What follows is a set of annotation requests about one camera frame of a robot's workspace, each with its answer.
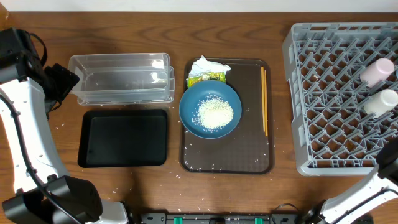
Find wooden chopstick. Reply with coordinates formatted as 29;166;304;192
264;70;268;136
261;67;266;133

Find pink cup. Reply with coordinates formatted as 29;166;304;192
360;58;394;88

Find white cup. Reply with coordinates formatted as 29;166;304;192
364;89;398;118

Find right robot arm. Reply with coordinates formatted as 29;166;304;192
298;139;397;224

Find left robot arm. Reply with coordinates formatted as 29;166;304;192
1;28;129;224

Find grey dishwasher rack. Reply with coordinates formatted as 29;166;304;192
282;22;397;176

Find clear plastic bin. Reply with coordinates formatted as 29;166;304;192
68;53;175;106

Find black tray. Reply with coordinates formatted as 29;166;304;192
78;109;168;168

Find crumpled white green wrapper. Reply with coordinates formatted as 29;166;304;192
187;55;231;88

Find dark blue plate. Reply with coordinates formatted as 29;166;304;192
179;81;242;139

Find pile of white rice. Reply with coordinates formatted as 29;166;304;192
192;94;234;131

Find brown serving tray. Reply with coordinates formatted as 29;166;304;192
180;58;274;174

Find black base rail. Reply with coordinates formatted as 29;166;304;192
140;213;299;224

